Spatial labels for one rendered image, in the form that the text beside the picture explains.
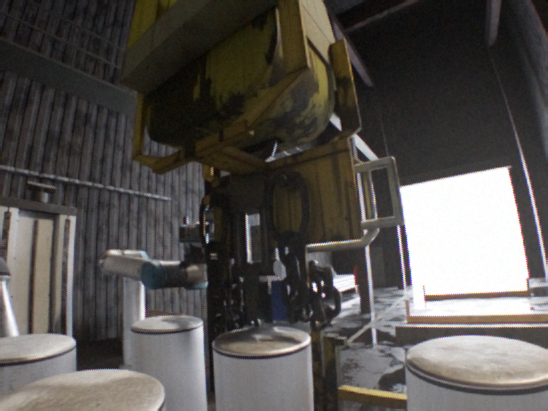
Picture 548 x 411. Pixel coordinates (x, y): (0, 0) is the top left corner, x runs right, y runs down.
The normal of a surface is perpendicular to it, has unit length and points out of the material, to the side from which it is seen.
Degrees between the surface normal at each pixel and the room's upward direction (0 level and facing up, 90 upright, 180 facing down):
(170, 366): 90
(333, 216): 90
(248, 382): 90
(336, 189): 90
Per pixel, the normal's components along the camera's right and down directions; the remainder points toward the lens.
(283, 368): 0.37, -0.20
